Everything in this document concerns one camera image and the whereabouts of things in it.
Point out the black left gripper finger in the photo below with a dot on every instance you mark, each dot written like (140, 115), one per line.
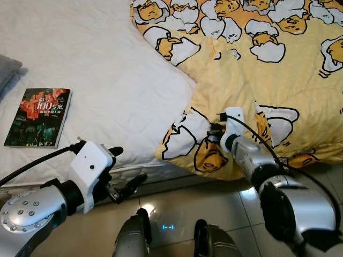
(115, 151)
(131, 186)

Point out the yellow egg print duvet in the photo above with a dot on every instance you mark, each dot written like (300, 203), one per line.
(257, 80)

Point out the dark red cover book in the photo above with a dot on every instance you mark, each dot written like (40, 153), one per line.
(37, 118)

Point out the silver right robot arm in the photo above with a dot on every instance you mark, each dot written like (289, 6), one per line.
(252, 160)

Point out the white quilted mattress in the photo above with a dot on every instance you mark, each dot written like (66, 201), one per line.
(96, 53)

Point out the robot right leg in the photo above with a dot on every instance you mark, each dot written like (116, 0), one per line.
(217, 243)

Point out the grey pillow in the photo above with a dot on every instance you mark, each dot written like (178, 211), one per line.
(8, 72)

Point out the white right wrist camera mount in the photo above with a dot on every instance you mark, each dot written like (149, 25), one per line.
(234, 123)

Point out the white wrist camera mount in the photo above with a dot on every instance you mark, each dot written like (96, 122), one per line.
(234, 123)
(91, 166)

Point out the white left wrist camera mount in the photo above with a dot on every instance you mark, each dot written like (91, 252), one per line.
(91, 166)

